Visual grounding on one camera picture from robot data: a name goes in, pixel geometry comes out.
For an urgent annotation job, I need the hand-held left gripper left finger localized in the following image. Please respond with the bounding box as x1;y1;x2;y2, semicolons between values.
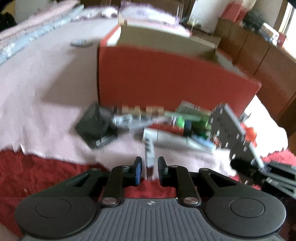
46;156;142;207

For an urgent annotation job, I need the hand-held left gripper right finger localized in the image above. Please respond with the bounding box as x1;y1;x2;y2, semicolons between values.
157;156;255;206

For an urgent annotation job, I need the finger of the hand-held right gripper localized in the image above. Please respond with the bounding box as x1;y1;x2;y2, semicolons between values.
230;158;296;197
264;162;296;176

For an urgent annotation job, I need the long curved grey toy piece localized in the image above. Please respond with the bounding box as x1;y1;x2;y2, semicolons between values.
142;127;215;180

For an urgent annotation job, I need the grey studded toy plate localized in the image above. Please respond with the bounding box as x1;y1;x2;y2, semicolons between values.
209;103;264;168

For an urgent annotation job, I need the red cardboard box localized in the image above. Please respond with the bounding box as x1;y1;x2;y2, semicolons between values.
97;23;262;114

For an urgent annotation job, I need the red toy hat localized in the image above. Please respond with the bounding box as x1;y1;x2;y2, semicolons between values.
240;123;258;147

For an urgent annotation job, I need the wooden toy block strip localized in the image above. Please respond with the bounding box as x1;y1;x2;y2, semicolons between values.
121;105;165;117

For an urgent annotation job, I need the dark green toy piece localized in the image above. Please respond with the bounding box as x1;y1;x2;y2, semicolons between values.
175;102;212;138

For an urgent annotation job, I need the dark transparent toy canopy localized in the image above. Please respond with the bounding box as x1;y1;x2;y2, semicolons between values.
75;103;119;149

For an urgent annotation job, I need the red rose blanket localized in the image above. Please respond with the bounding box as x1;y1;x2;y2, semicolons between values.
0;148;296;237

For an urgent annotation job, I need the wooden cabinet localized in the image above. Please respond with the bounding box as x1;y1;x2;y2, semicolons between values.
215;17;296;119

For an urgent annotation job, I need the white plush blanket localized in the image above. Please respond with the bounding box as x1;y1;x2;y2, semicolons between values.
0;19;289;176

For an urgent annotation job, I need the small metal object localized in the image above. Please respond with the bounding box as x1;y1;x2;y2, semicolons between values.
70;39;93;48

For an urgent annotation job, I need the pile of clothes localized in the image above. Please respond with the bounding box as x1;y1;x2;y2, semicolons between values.
242;10;287;46

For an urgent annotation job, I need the purple floral pillow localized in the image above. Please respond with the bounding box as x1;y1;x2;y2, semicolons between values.
119;1;184;24

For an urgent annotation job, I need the red bag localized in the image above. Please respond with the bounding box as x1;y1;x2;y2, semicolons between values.
220;2;248;22

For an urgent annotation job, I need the blue floral quilt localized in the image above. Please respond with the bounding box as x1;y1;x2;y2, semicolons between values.
0;5;84;66

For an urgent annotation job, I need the pink quilt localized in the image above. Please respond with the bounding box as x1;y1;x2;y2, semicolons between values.
0;0;79;42

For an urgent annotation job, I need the black bag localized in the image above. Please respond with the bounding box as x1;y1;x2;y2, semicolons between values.
0;13;17;32

